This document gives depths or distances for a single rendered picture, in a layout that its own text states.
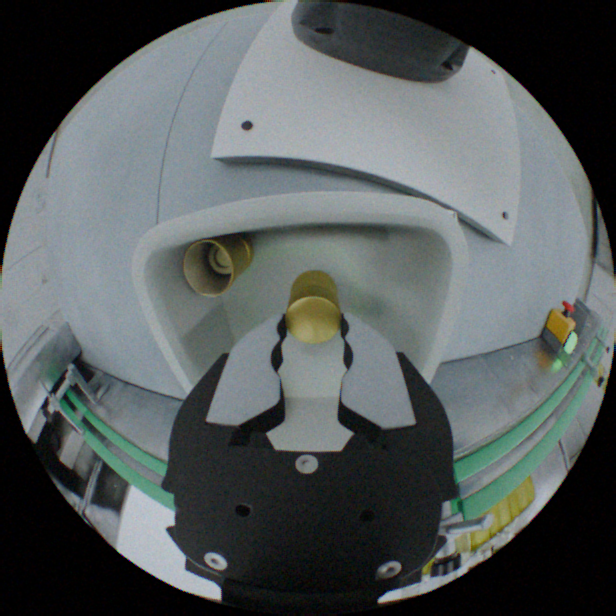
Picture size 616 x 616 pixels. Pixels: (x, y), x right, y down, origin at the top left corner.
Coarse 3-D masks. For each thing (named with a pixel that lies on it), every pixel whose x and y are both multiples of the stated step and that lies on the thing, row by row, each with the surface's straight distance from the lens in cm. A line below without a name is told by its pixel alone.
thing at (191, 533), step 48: (192, 480) 7; (240, 480) 6; (288, 480) 6; (336, 480) 6; (384, 480) 6; (432, 480) 6; (192, 528) 6; (240, 528) 6; (288, 528) 6; (336, 528) 6; (384, 528) 6; (432, 528) 6; (240, 576) 6; (288, 576) 6; (336, 576) 6; (384, 576) 6
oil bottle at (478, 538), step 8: (488, 512) 40; (496, 520) 42; (488, 528) 41; (496, 528) 42; (472, 536) 39; (480, 536) 40; (488, 536) 41; (496, 536) 43; (472, 544) 40; (480, 544) 40; (488, 544) 42; (472, 552) 41; (480, 552) 41
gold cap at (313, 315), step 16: (304, 272) 15; (320, 272) 14; (304, 288) 12; (320, 288) 12; (336, 288) 15; (288, 304) 12; (304, 304) 11; (320, 304) 11; (336, 304) 11; (288, 320) 12; (304, 320) 12; (320, 320) 12; (336, 320) 12; (304, 336) 12; (320, 336) 12
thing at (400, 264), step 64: (320, 192) 7; (256, 256) 15; (320, 256) 15; (384, 256) 15; (448, 256) 10; (192, 320) 15; (256, 320) 18; (384, 320) 17; (448, 320) 11; (192, 384) 15; (320, 384) 22; (320, 448) 22
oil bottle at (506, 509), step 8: (512, 496) 45; (496, 504) 42; (504, 504) 43; (512, 504) 45; (496, 512) 42; (504, 512) 43; (512, 512) 45; (504, 520) 44; (512, 520) 45; (504, 528) 44; (512, 528) 46; (504, 536) 45
